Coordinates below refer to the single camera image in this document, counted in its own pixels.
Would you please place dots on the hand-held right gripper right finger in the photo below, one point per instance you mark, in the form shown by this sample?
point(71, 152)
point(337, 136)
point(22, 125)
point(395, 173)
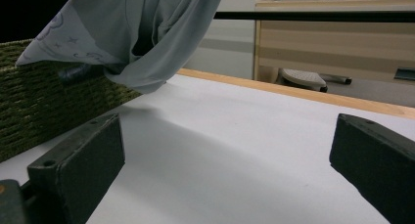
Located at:
point(378, 158)

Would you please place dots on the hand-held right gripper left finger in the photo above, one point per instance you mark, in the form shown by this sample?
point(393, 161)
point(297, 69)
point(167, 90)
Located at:
point(85, 158)

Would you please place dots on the wooden desk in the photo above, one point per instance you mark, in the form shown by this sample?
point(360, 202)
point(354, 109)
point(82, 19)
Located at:
point(336, 44)

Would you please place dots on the green woven basket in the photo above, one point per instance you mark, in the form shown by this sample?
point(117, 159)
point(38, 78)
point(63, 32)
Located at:
point(36, 100)

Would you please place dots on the grey printed garment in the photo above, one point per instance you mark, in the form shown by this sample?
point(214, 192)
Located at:
point(130, 31)

